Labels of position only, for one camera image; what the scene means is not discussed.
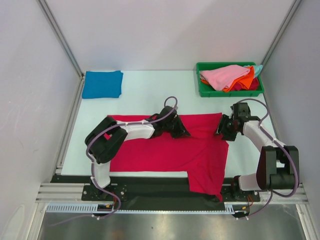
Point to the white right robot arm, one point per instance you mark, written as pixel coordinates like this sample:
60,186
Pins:
278,165

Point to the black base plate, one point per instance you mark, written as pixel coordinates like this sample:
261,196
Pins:
157,194

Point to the light blue t shirt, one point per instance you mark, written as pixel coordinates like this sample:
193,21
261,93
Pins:
254,70

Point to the magenta t shirt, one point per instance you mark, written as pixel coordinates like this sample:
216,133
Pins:
203,155

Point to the right aluminium frame post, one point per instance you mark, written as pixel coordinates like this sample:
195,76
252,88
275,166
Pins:
282,29

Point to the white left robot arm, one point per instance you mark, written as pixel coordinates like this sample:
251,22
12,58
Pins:
105,140

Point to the dark red t shirt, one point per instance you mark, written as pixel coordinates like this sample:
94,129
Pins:
241,87

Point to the orange t shirt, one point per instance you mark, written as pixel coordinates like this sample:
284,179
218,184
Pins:
246,80

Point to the aluminium frame post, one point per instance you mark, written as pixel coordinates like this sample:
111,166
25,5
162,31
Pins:
53,23
282,29

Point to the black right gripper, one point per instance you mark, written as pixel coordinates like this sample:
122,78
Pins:
223,127

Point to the left aluminium frame post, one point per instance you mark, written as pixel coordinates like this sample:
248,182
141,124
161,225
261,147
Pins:
53,23

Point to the green plastic bin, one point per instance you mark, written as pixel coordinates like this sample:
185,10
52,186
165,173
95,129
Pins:
206,91

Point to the folded blue t shirt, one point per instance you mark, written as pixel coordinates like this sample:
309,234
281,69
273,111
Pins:
99,84

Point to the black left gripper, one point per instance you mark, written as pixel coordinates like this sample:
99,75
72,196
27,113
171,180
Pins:
181,130

